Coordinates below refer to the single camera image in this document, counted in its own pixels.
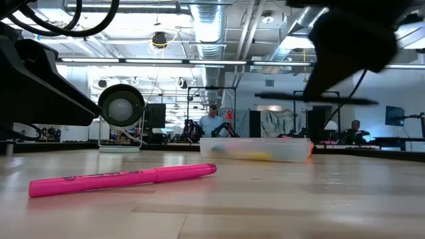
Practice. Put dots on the black metal table frame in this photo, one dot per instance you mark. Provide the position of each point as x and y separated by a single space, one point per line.
50 146

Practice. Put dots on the black background station frame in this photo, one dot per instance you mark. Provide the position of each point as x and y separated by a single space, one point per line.
212 87
339 116

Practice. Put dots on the yellow highlighter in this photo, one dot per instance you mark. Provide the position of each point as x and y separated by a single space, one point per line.
254 156

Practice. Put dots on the black upright panel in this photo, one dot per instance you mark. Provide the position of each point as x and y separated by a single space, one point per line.
255 123

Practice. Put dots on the pink highlighter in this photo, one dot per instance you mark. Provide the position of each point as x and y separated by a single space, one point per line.
99 181

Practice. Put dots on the black square monitor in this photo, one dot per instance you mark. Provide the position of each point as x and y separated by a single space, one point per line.
156 116

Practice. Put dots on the person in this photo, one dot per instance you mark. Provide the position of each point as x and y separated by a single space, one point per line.
356 126
210 124

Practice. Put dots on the red figure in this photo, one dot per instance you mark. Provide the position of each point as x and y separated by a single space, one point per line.
229 115

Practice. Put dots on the clear box with orange lid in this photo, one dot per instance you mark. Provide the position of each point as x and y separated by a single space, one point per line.
282 149

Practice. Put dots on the black overhead camera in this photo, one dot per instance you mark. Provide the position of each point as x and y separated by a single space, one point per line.
159 40

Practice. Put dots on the black pen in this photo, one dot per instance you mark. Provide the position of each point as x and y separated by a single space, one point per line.
275 96

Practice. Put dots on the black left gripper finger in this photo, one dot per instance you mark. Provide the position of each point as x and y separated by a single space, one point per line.
40 96

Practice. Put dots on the dark background desk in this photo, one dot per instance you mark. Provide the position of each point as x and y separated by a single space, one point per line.
398 139

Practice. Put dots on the black background robot arm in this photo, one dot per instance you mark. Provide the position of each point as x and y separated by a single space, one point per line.
225 127
191 131

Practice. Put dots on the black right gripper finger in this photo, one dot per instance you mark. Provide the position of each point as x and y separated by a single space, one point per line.
318 83

